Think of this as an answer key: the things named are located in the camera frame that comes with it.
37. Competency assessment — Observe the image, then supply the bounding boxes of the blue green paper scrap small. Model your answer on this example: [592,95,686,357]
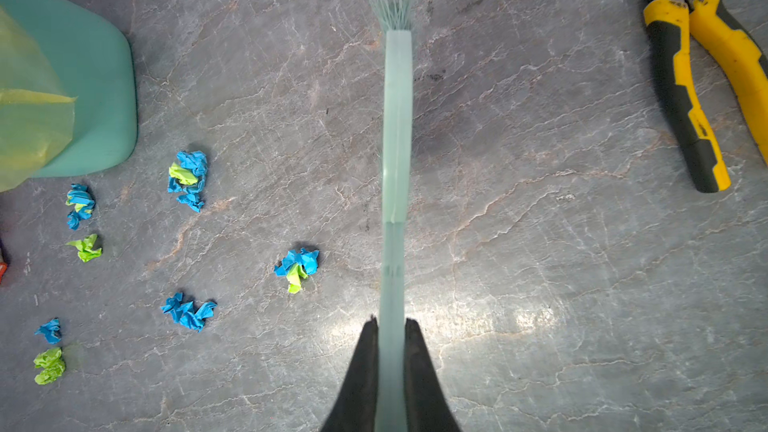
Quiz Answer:
[274,248,319,294]

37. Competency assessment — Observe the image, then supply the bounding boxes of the yellow-green plastic bin liner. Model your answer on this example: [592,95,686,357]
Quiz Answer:
[1,11,76,191]

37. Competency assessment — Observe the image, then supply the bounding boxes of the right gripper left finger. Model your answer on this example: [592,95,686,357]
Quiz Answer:
[321,316,379,432]

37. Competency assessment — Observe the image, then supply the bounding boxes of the green paper scrap near left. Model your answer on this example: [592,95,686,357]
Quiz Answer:
[34,347,66,385]

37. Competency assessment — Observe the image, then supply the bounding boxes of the small blue paper scrap left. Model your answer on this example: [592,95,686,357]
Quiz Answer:
[35,318,61,344]

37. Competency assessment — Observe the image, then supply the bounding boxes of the blue paper scrap front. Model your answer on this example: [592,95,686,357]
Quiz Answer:
[161,292,217,332]

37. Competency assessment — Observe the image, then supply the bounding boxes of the green trash bin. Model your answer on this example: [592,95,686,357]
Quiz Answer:
[1,0,138,178]

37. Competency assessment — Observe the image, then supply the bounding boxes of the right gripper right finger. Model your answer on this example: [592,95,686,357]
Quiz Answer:
[404,318,460,432]

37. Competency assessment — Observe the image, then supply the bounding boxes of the yellow black pliers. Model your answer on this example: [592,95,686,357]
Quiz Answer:
[632,0,768,194]

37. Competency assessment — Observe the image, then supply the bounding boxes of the red rubber glove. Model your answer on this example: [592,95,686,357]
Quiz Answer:
[0,248,8,283]

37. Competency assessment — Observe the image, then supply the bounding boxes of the blue paper scrap centre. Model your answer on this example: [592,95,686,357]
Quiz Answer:
[167,151,208,213]

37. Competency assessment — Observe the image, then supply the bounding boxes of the mint green hand brush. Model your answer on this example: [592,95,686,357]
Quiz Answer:
[369,0,414,431]

